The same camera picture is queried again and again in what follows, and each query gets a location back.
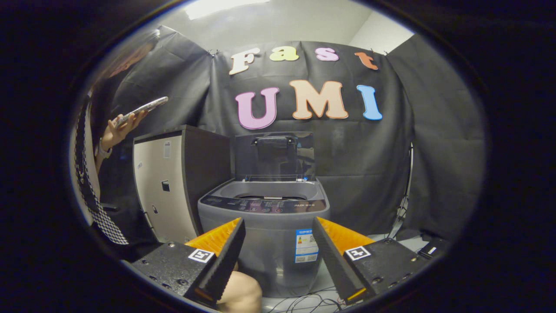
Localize smartphone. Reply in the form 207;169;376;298
114;96;169;127

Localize grey washing machine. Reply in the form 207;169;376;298
198;178;331;298

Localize dark cabinet with beige door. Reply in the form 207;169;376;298
132;125;232;244

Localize floor cables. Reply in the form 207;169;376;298
265;287;344;313

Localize dark glass washing machine lid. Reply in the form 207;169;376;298
235;132;315;182

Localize metal light stand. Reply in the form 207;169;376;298
387;143;413;240

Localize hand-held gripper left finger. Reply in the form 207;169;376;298
129;217;246;306

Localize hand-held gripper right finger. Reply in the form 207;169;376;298
312;216;430;303

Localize black backdrop cloth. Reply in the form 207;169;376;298
93;25;486;244

